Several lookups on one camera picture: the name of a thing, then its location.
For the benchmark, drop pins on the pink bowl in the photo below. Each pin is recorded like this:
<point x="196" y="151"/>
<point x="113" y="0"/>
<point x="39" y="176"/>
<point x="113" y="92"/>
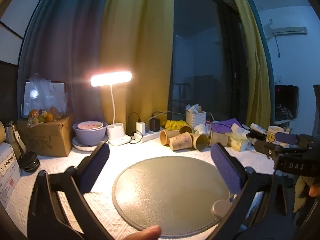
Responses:
<point x="90" y="125"/>

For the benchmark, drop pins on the black charger plug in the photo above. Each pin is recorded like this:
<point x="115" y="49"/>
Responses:
<point x="154" y="125"/>

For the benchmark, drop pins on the round grey mat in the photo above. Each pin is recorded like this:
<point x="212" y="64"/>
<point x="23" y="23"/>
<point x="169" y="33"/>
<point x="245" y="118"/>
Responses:
<point x="170" y="192"/>

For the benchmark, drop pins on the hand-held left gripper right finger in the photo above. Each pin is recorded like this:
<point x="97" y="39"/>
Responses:
<point x="227" y="171"/>

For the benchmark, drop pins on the steel thermos bottle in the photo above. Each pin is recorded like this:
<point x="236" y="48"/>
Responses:
<point x="16" y="140"/>

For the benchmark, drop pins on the white mug yellow print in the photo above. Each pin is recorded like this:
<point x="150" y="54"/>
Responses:
<point x="273" y="133"/>

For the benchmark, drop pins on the white labelled box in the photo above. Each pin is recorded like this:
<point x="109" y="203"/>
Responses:
<point x="7" y="172"/>

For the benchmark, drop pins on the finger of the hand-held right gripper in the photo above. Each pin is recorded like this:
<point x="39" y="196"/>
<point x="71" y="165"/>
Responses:
<point x="265" y="148"/>
<point x="286" y="138"/>

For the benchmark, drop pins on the blue curtain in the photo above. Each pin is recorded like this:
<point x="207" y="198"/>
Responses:
<point x="65" y="42"/>

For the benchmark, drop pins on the person's left hand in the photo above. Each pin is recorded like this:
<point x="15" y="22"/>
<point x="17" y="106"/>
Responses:
<point x="145" y="233"/>

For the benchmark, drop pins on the wide yellow curtain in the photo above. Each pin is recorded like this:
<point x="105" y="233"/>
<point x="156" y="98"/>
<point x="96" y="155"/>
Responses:
<point x="136" y="35"/>

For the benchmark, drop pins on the narrow yellow curtain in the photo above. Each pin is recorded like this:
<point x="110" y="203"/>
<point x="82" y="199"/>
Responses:
<point x="252" y="67"/>

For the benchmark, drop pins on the white plate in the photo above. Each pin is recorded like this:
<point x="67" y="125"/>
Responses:
<point x="82" y="147"/>

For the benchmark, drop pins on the white woven basket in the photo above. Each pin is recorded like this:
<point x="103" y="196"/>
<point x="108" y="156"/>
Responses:
<point x="196" y="120"/>

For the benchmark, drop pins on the dark window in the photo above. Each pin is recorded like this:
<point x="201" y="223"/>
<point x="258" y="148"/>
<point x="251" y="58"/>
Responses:
<point x="200" y="55"/>

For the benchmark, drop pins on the air conditioner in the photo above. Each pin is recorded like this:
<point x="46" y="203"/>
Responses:
<point x="287" y="30"/>

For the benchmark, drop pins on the cardboard box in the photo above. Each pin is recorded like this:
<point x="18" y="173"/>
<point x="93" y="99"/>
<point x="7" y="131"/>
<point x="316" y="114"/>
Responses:
<point x="47" y="137"/>

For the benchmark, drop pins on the yellow fuzzy cloth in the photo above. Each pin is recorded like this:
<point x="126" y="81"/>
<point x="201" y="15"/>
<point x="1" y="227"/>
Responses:
<point x="301" y="188"/>

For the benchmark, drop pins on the black round case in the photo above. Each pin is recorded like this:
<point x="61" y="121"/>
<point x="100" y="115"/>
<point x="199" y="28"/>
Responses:
<point x="28" y="162"/>

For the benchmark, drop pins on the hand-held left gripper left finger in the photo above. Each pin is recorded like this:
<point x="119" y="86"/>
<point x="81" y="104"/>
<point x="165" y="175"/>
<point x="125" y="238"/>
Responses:
<point x="96" y="166"/>

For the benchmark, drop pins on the white power strip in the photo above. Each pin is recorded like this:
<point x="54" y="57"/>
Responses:
<point x="150" y="136"/>

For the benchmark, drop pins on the purple bowl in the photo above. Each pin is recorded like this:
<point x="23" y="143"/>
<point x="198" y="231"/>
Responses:
<point x="88" y="137"/>

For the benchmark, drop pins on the white tube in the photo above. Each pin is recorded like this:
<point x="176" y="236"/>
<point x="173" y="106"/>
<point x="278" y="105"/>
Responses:
<point x="258" y="128"/>

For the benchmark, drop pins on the brown paper cup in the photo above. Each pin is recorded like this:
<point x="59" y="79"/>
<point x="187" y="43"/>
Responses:
<point x="219" y="138"/>
<point x="200" y="142"/>
<point x="166" y="137"/>
<point x="180" y="141"/>
<point x="186" y="129"/>

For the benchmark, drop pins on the white desk lamp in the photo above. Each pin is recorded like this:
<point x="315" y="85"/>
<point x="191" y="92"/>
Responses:
<point x="111" y="79"/>

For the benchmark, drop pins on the purple cloth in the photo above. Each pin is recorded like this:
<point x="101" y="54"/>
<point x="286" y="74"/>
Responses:
<point x="225" y="125"/>

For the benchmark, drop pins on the white charger plug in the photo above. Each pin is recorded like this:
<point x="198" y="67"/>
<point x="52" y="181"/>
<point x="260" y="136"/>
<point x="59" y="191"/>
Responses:
<point x="140" y="127"/>

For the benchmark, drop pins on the person's right hand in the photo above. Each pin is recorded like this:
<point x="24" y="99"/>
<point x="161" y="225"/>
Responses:
<point x="315" y="190"/>

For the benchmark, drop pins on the plastic bag of fruit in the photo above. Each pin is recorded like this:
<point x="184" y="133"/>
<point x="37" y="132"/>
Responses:
<point x="46" y="105"/>

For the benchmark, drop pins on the computer case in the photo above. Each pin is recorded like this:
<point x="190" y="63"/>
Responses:
<point x="287" y="102"/>

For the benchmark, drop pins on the tissue pack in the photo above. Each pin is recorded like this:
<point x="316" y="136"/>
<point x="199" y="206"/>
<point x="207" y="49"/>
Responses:
<point x="237" y="141"/>

